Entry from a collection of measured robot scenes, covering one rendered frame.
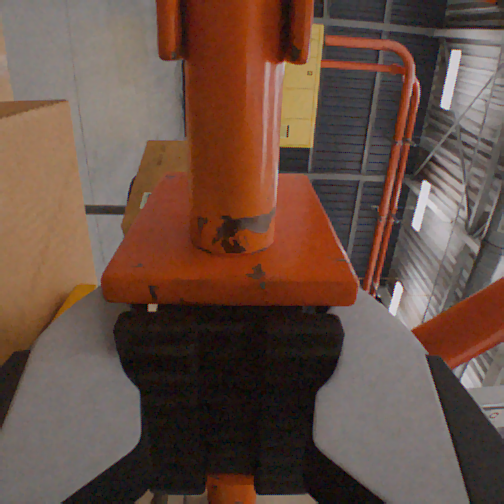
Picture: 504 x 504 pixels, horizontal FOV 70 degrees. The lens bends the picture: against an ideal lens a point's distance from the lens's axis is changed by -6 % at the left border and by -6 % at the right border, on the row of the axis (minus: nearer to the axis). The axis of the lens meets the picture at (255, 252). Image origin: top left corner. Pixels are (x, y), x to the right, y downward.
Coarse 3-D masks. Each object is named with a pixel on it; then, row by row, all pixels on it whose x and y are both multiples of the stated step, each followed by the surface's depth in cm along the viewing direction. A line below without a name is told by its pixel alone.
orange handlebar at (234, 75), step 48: (192, 0) 7; (240, 0) 7; (288, 0) 8; (192, 48) 7; (240, 48) 7; (288, 48) 7; (192, 96) 8; (240, 96) 7; (192, 144) 8; (240, 144) 8; (192, 192) 9; (240, 192) 8; (192, 240) 10; (240, 240) 9
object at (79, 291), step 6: (78, 288) 29; (84, 288) 29; (90, 288) 29; (72, 294) 28; (78, 294) 28; (84, 294) 28; (66, 300) 28; (72, 300) 28; (78, 300) 28; (66, 306) 27; (60, 312) 26; (54, 318) 26
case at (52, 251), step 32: (0, 128) 20; (32, 128) 24; (64, 128) 28; (0, 160) 20; (32, 160) 24; (64, 160) 29; (0, 192) 21; (32, 192) 24; (64, 192) 29; (0, 224) 21; (32, 224) 24; (64, 224) 29; (0, 256) 21; (32, 256) 24; (64, 256) 29; (0, 288) 21; (32, 288) 24; (64, 288) 29; (0, 320) 21; (32, 320) 24; (0, 352) 21
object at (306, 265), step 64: (128, 256) 9; (192, 256) 9; (256, 256) 9; (320, 256) 9; (128, 320) 8; (192, 320) 8; (256, 320) 9; (320, 320) 8; (192, 384) 9; (256, 384) 10; (320, 384) 9; (192, 448) 10; (256, 448) 10
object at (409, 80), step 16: (480, 0) 677; (368, 48) 674; (384, 48) 670; (400, 48) 669; (336, 64) 711; (352, 64) 712; (368, 64) 714; (416, 80) 728; (416, 96) 743; (400, 112) 732; (400, 128) 745; (400, 144) 764; (400, 160) 817; (400, 176) 830; (384, 192) 819; (384, 208) 834; (384, 240) 914; (384, 256) 937; (368, 272) 921; (368, 288) 944
